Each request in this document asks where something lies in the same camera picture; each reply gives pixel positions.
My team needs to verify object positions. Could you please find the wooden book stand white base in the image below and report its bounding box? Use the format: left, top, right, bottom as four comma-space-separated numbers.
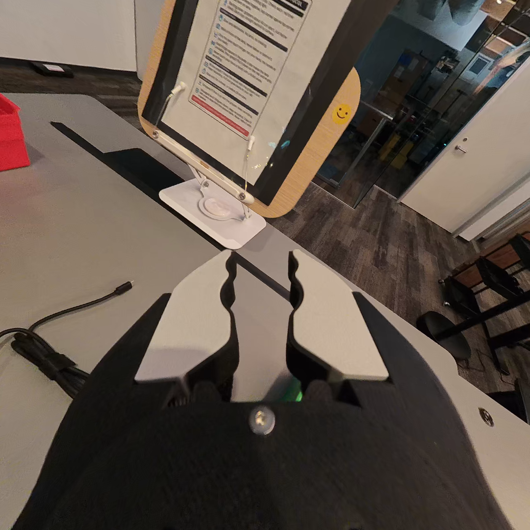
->
137, 0, 361, 250

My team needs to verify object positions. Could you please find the white door with handle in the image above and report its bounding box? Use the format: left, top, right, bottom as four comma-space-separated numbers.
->
399, 58, 530, 245

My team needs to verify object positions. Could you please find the grey ventilation duct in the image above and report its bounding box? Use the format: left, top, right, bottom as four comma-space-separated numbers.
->
431, 0, 489, 26

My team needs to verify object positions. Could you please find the black flat device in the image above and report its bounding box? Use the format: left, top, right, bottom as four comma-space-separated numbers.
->
31, 62, 74, 78

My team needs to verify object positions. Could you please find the black chair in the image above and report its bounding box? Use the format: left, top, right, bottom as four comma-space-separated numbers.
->
439, 234, 530, 373

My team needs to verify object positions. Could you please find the red plastic bin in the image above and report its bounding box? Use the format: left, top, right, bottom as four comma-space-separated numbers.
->
0, 93, 31, 171

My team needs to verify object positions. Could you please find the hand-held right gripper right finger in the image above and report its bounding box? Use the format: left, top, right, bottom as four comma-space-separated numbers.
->
287, 250, 390, 392

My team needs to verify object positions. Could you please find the white document stand with sheet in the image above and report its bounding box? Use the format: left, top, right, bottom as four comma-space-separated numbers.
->
142, 0, 398, 205

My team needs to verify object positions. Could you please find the black round stool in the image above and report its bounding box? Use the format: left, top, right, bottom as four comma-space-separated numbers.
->
416, 311, 472, 360

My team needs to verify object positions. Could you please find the white printed instruction sheet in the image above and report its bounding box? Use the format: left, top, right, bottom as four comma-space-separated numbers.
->
159, 0, 353, 185

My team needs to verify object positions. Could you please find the black usb-c cable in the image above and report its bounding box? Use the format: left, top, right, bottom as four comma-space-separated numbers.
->
0, 282, 134, 400

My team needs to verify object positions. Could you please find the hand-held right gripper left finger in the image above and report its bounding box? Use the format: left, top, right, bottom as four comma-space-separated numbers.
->
134, 250, 241, 393

